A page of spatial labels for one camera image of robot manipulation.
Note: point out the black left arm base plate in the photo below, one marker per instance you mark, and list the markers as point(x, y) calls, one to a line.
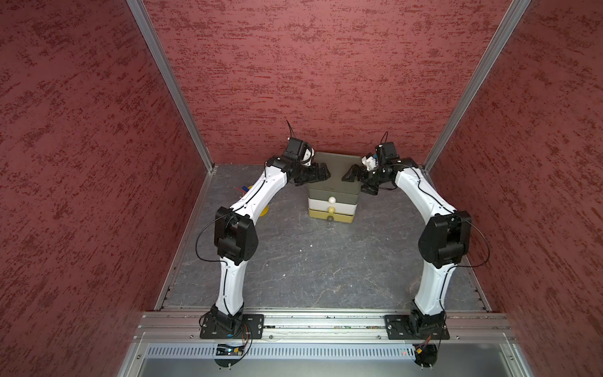
point(246, 326)

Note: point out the aluminium corner post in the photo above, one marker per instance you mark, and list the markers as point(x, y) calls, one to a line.
point(504, 31)
point(152, 40)

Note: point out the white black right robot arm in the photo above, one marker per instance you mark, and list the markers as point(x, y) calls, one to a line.
point(442, 244)

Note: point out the olive three-drawer desk organizer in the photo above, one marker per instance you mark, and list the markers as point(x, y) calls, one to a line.
point(333, 199)

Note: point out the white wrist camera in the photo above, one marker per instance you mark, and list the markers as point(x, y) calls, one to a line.
point(370, 162)
point(308, 155)

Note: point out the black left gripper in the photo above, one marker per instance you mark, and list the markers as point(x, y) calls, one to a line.
point(316, 176)

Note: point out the right aluminium corner post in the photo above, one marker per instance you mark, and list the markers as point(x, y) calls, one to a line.
point(504, 31)

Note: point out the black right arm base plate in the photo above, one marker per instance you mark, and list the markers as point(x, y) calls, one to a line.
point(416, 327)

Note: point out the left aluminium corner post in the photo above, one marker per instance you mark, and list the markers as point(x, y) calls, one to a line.
point(152, 40)

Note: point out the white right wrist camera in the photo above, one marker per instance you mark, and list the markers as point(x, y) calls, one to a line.
point(370, 162)

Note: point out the aluminium front rail frame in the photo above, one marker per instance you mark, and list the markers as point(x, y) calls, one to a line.
point(319, 334)

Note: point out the yellow pencil cup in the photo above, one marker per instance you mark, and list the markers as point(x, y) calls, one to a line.
point(264, 211)

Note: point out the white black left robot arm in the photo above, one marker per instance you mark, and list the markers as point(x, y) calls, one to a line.
point(236, 238)

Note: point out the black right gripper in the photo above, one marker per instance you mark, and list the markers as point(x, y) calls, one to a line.
point(370, 189)

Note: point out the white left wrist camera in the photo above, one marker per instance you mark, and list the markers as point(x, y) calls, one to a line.
point(308, 155)

